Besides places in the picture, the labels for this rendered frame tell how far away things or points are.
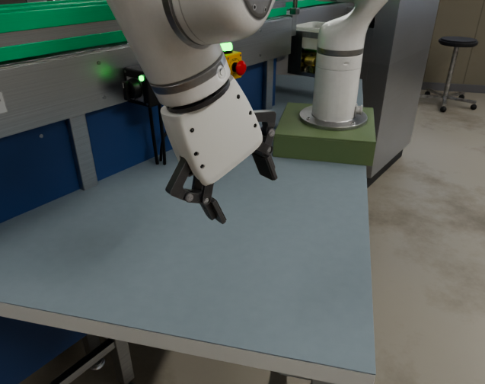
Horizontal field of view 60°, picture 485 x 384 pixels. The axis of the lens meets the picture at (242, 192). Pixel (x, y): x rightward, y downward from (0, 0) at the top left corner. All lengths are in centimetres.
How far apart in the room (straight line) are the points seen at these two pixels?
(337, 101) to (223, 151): 72
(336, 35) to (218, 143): 70
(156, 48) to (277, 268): 45
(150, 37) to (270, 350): 42
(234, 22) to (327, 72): 81
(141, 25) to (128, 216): 56
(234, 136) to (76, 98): 54
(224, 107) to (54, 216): 58
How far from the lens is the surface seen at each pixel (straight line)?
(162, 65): 42
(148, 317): 67
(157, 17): 39
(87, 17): 99
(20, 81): 91
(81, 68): 97
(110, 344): 134
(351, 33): 113
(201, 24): 37
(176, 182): 48
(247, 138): 50
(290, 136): 112
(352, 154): 112
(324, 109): 118
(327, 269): 75
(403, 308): 185
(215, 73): 43
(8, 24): 91
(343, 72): 115
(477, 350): 180
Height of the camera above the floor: 122
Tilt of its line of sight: 29 degrees down
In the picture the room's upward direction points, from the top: straight up
